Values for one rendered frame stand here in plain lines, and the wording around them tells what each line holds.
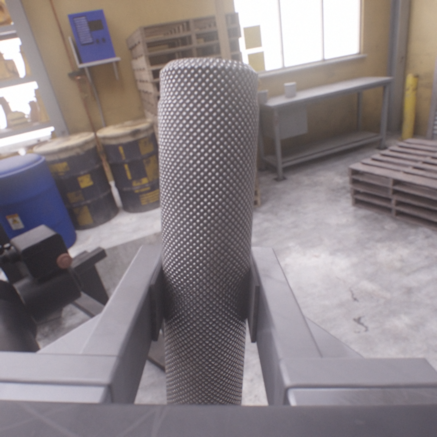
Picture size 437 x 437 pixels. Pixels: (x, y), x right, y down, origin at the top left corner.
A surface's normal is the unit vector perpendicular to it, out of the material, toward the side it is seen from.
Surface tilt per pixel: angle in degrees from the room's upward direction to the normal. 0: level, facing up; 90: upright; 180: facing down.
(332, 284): 0
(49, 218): 90
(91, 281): 90
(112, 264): 90
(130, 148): 90
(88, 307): 0
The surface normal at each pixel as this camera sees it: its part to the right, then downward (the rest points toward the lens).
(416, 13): -0.93, 0.29
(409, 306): -0.16, -0.87
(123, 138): 0.13, 0.44
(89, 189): 0.67, 0.25
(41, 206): 0.82, 0.14
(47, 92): 0.34, 0.39
